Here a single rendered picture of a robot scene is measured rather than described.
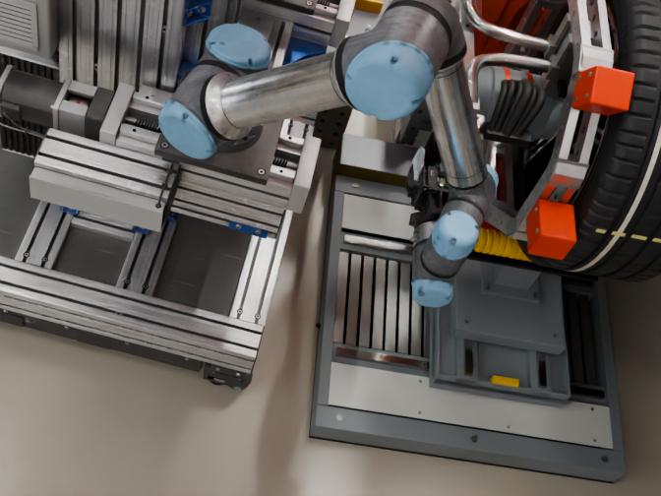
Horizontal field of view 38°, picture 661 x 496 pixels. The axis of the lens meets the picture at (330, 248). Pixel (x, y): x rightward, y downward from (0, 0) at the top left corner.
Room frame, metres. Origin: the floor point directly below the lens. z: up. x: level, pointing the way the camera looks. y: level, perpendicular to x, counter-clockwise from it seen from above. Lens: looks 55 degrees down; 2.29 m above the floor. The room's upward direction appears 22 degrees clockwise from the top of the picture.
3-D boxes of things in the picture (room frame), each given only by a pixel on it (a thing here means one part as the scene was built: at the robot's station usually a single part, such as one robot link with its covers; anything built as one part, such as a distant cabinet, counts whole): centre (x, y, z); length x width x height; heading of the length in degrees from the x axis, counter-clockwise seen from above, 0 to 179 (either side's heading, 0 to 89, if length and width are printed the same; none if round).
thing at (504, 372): (1.55, -0.49, 0.13); 0.50 x 0.36 x 0.10; 14
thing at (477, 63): (1.44, -0.21, 1.03); 0.19 x 0.18 x 0.11; 104
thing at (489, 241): (1.47, -0.43, 0.51); 0.29 x 0.06 x 0.06; 104
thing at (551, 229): (1.26, -0.39, 0.85); 0.09 x 0.08 x 0.07; 14
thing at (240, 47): (1.23, 0.29, 0.98); 0.13 x 0.12 x 0.14; 174
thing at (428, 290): (1.05, -0.19, 0.85); 0.11 x 0.08 x 0.09; 14
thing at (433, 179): (1.21, -0.15, 0.86); 0.12 x 0.08 x 0.09; 14
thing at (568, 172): (1.56, -0.31, 0.85); 0.54 x 0.07 x 0.54; 14
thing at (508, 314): (1.61, -0.47, 0.32); 0.40 x 0.30 x 0.28; 14
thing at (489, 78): (1.55, -0.24, 0.85); 0.21 x 0.14 x 0.14; 104
